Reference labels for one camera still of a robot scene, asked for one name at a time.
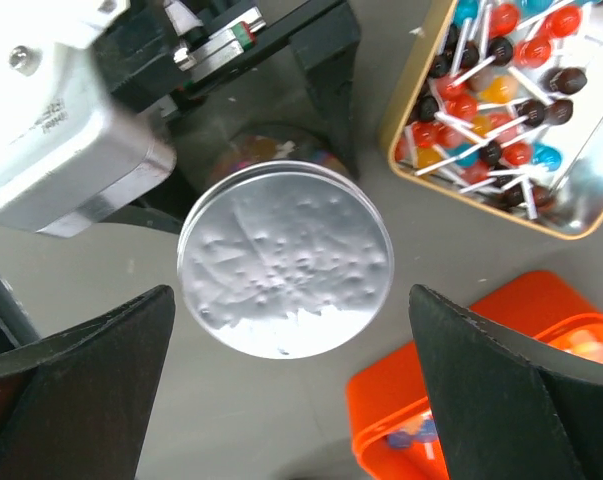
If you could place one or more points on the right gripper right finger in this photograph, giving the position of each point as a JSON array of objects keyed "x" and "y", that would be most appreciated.
[{"x": 505, "y": 406}]

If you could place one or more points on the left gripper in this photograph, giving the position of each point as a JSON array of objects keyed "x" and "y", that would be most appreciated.
[{"x": 153, "y": 48}]

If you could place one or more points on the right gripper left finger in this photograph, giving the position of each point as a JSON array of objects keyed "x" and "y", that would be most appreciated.
[{"x": 77, "y": 404}]

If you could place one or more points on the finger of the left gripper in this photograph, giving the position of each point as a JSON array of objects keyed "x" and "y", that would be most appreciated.
[{"x": 158, "y": 216}]

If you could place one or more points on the clear glass jar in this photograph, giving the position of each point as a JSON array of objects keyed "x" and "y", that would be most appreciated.
[{"x": 271, "y": 142}]

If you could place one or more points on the orange candy tray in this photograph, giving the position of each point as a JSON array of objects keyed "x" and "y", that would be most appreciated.
[{"x": 392, "y": 427}]

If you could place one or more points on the silver jar lid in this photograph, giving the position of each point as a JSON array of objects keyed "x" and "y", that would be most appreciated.
[{"x": 284, "y": 260}]

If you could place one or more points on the gold candy tin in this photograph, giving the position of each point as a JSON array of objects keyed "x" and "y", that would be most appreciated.
[{"x": 500, "y": 106}]

